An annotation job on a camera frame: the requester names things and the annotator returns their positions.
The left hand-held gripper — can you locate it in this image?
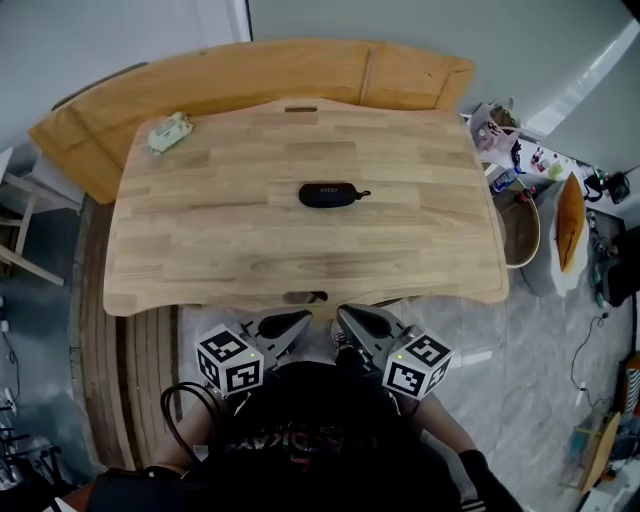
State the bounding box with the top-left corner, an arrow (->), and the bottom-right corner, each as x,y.
196,308 -> 314,396

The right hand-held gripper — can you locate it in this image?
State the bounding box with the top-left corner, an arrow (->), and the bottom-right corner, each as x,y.
335,303 -> 455,401

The black glasses case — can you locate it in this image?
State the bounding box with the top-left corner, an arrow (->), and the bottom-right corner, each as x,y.
298,182 -> 373,208

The person's right forearm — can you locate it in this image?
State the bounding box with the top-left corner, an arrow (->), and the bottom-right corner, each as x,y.
399,392 -> 479,456

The person's left forearm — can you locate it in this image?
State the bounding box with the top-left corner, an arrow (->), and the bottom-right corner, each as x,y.
154,394 -> 236,471

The person's black printed t-shirt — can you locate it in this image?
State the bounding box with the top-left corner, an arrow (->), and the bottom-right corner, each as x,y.
89,359 -> 524,512

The stack of wooden planks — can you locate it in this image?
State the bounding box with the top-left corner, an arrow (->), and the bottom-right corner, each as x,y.
74,199 -> 181,471

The round wooden stool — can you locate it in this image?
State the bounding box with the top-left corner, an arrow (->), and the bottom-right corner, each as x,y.
499,189 -> 542,271

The blue label water bottle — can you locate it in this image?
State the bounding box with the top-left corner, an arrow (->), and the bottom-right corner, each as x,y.
492,168 -> 519,194

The pale green wipes packet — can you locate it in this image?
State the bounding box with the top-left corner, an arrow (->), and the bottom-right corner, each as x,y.
147,111 -> 195,155

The orange cushion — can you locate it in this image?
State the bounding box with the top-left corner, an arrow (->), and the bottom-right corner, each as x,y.
555,172 -> 587,274

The black bag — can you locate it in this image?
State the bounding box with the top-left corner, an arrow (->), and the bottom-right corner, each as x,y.
597,224 -> 640,309

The white table with wooden legs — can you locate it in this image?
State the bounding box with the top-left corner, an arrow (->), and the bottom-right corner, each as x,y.
0,147 -> 84,287

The thick black cable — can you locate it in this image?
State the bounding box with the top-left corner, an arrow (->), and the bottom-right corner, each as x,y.
159,382 -> 226,471

